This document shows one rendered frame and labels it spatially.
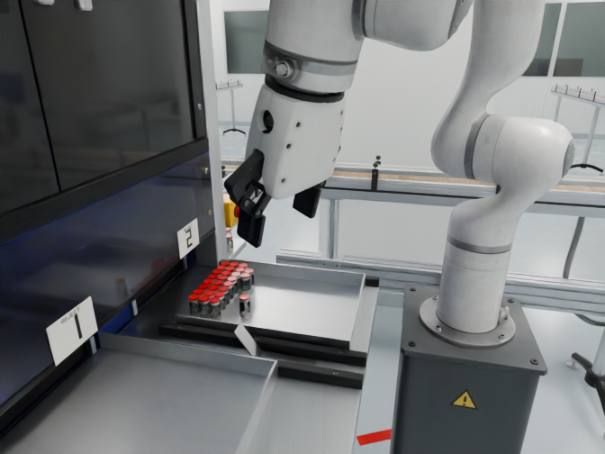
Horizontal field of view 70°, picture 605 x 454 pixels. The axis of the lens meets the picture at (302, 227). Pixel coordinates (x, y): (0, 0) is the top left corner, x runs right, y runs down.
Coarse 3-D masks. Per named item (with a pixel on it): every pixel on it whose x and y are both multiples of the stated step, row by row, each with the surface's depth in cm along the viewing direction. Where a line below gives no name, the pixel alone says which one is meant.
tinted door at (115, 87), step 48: (96, 0) 61; (144, 0) 71; (48, 48) 54; (96, 48) 62; (144, 48) 72; (48, 96) 54; (96, 96) 63; (144, 96) 74; (96, 144) 63; (144, 144) 75
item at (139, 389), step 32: (96, 352) 78; (128, 352) 78; (160, 352) 76; (192, 352) 74; (224, 352) 72; (64, 384) 70; (96, 384) 70; (128, 384) 70; (160, 384) 70; (192, 384) 70; (224, 384) 70; (256, 384) 70; (32, 416) 64; (64, 416) 64; (96, 416) 64; (128, 416) 64; (160, 416) 64; (192, 416) 64; (224, 416) 64; (256, 416) 61; (0, 448) 59; (32, 448) 59; (64, 448) 59; (96, 448) 59; (128, 448) 59; (160, 448) 59; (192, 448) 59; (224, 448) 59
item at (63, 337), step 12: (72, 312) 60; (84, 312) 62; (60, 324) 58; (72, 324) 60; (84, 324) 63; (48, 336) 56; (60, 336) 58; (72, 336) 61; (84, 336) 63; (60, 348) 59; (72, 348) 61; (60, 360) 59
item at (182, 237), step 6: (192, 222) 92; (186, 228) 90; (192, 228) 92; (180, 234) 88; (186, 234) 90; (192, 234) 93; (180, 240) 88; (192, 240) 93; (198, 240) 96; (180, 246) 88; (186, 246) 91; (192, 246) 93; (180, 252) 88; (186, 252) 91; (180, 258) 89
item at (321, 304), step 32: (256, 288) 99; (288, 288) 99; (320, 288) 99; (352, 288) 99; (192, 320) 82; (224, 320) 87; (256, 320) 87; (288, 320) 87; (320, 320) 87; (352, 320) 87
